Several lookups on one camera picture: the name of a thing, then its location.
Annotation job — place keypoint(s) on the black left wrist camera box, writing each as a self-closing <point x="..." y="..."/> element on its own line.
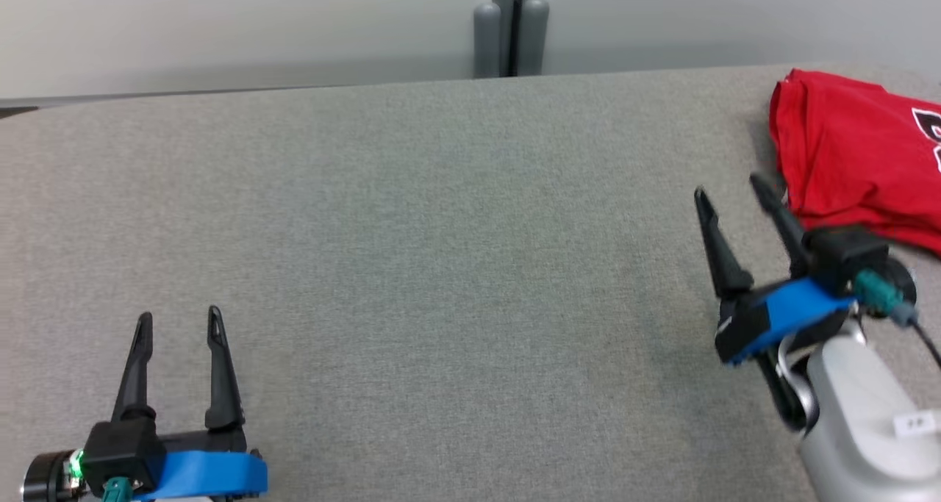
<point x="121" y="450"/>

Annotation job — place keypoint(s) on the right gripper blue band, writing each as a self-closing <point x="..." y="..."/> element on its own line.
<point x="786" y="311"/>

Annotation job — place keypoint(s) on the grey metal partition post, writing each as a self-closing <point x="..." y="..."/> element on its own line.
<point x="514" y="2"/>

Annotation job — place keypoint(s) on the red jersey with black print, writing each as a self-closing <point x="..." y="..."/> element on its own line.
<point x="845" y="142"/>

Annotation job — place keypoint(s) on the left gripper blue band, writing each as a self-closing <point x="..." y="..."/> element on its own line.
<point x="213" y="472"/>

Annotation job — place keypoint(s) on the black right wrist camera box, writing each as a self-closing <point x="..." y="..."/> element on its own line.
<point x="845" y="256"/>

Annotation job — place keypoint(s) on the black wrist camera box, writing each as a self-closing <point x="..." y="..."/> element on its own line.
<point x="845" y="256"/>
<point x="121" y="450"/>

